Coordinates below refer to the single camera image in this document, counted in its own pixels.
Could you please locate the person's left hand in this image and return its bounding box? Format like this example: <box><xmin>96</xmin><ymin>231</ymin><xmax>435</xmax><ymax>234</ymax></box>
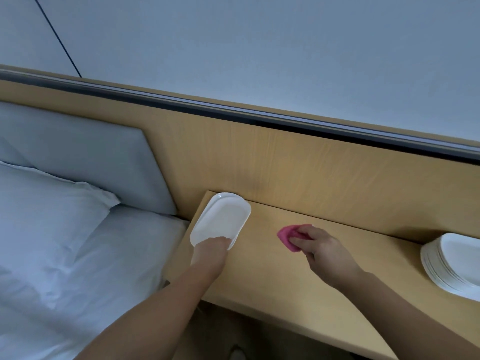
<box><xmin>191</xmin><ymin>236</ymin><xmax>232</xmax><ymax>278</ymax></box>

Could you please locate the person's right hand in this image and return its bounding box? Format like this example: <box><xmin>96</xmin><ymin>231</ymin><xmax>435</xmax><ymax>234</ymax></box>
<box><xmin>288</xmin><ymin>224</ymin><xmax>365</xmax><ymax>290</ymax></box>

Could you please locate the white glossy rectangular plate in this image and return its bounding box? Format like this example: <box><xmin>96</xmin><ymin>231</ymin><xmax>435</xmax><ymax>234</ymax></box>
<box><xmin>189</xmin><ymin>192</ymin><xmax>252</xmax><ymax>252</ymax></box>

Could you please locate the pink cleaning cloth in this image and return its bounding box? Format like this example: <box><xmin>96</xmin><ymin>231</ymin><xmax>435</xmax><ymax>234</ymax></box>
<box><xmin>277</xmin><ymin>224</ymin><xmax>314</xmax><ymax>253</ymax></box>

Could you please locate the stack of white rectangular plates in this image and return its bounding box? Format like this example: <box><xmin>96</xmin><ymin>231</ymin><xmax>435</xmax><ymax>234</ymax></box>
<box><xmin>420</xmin><ymin>233</ymin><xmax>480</xmax><ymax>302</ymax></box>

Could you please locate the person's right forearm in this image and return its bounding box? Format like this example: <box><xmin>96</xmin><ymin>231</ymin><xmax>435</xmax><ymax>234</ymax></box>
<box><xmin>333</xmin><ymin>269</ymin><xmax>480</xmax><ymax>360</ymax></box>

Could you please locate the person's left forearm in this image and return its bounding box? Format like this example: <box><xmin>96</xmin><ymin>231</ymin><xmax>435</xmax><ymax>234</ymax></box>
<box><xmin>75</xmin><ymin>262</ymin><xmax>219</xmax><ymax>360</ymax></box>

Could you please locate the white bed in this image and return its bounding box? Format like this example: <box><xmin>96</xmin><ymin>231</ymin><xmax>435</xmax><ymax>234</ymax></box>
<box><xmin>0</xmin><ymin>204</ymin><xmax>189</xmax><ymax>360</ymax></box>

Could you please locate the grey upholstered headboard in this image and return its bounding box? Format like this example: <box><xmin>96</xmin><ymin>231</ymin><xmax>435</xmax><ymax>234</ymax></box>
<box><xmin>0</xmin><ymin>101</ymin><xmax>179</xmax><ymax>216</ymax></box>

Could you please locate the white pillow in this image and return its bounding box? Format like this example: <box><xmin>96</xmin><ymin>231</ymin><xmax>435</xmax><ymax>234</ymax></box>
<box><xmin>0</xmin><ymin>161</ymin><xmax>121</xmax><ymax>327</ymax></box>

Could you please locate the black wall rail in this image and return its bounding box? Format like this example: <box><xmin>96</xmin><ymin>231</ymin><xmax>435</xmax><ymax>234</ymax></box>
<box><xmin>0</xmin><ymin>67</ymin><xmax>480</xmax><ymax>162</ymax></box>

